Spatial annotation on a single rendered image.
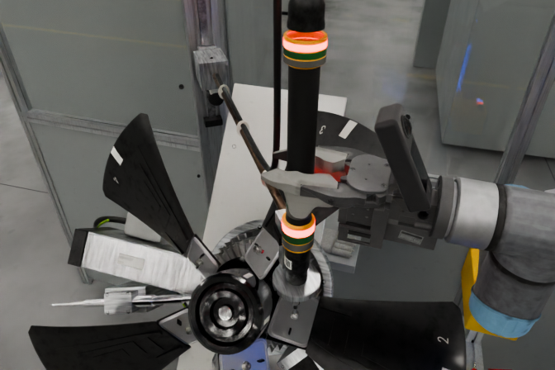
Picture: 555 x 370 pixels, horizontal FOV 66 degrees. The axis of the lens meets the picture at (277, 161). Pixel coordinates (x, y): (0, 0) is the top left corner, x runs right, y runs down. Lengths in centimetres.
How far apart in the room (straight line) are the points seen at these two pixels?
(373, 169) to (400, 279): 117
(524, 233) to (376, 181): 15
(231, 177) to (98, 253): 32
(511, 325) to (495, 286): 5
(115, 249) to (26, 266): 181
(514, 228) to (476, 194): 5
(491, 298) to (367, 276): 111
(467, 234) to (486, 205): 4
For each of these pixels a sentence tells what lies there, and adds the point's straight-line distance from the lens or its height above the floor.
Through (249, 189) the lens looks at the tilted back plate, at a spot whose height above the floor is 118.
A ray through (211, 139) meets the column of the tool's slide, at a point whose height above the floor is 111.
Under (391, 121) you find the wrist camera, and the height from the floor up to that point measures 156.
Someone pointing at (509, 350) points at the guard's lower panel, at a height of 31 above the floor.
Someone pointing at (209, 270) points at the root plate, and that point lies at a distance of 74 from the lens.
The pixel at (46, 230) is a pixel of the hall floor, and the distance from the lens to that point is 291.
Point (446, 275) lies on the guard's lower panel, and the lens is 162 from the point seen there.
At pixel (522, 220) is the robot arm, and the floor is 147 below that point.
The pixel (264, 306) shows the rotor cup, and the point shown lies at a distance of 66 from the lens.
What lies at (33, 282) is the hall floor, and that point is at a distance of 262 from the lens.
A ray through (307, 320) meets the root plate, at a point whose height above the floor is 118.
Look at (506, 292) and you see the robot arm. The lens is 56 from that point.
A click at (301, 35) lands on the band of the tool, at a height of 162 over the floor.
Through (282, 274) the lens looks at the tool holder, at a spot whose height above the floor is 128.
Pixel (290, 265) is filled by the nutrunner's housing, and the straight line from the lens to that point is 60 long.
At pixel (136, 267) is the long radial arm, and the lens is 92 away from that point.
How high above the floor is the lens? 176
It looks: 34 degrees down
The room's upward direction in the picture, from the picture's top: straight up
